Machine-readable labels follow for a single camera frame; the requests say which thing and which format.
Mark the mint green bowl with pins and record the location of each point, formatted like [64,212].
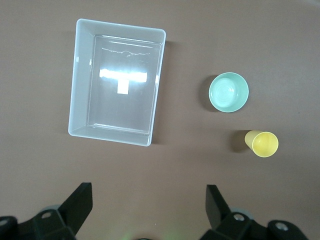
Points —
[227,93]

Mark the translucent plastic bin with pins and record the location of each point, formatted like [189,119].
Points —
[82,75]

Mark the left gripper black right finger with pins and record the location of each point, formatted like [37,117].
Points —
[217,210]

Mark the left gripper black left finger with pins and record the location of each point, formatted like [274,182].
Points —
[75,207]

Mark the yellow plastic cup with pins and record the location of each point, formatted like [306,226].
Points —
[265,145]

